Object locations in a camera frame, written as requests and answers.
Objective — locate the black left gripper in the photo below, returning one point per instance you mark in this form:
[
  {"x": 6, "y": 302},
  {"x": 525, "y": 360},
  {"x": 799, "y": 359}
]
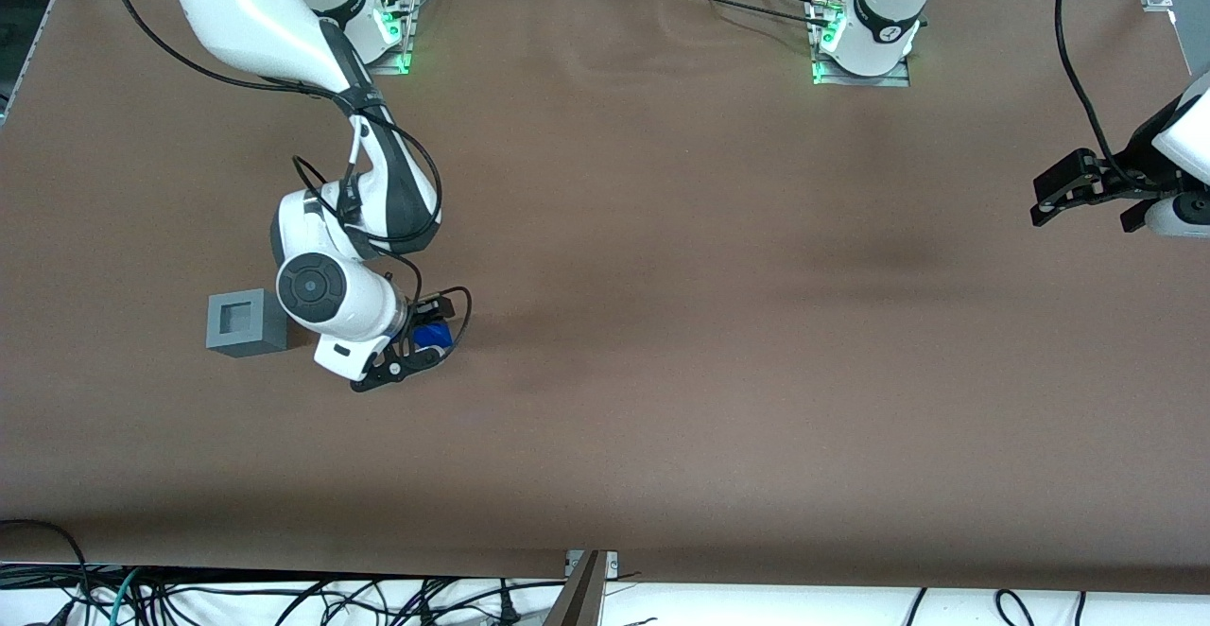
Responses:
[{"x": 1140, "y": 165}]

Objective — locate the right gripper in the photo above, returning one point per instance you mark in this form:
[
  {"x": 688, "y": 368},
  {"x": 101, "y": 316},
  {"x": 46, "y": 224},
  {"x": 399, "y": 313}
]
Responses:
[{"x": 424, "y": 314}]

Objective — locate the blue plastic part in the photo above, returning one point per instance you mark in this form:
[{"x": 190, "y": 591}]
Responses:
[{"x": 433, "y": 335}]

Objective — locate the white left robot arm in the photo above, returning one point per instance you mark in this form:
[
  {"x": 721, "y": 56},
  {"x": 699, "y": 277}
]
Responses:
[{"x": 884, "y": 2}]

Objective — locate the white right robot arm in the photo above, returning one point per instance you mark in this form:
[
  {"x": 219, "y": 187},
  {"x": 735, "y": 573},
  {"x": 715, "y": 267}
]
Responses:
[{"x": 236, "y": 2}]

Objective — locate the gray square base block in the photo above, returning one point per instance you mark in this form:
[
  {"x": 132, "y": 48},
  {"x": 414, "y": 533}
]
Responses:
[{"x": 274, "y": 323}]

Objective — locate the brown table mat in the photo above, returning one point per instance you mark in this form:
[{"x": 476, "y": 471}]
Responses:
[{"x": 662, "y": 323}]

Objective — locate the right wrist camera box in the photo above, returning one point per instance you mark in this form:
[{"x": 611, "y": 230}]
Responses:
[{"x": 345, "y": 354}]

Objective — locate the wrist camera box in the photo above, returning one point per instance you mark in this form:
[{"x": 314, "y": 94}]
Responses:
[
  {"x": 345, "y": 354},
  {"x": 1177, "y": 215}
]

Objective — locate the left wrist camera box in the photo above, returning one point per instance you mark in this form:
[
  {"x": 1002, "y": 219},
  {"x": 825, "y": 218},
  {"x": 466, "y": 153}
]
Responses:
[{"x": 1177, "y": 215}]

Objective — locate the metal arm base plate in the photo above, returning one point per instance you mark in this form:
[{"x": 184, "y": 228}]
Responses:
[
  {"x": 889, "y": 80},
  {"x": 402, "y": 54}
]

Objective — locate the metal edge bracket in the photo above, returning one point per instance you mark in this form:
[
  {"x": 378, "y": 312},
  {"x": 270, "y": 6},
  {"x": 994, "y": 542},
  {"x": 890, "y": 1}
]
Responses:
[{"x": 610, "y": 562}]

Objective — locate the dark camera pole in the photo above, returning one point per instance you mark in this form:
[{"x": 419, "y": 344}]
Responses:
[{"x": 577, "y": 602}]

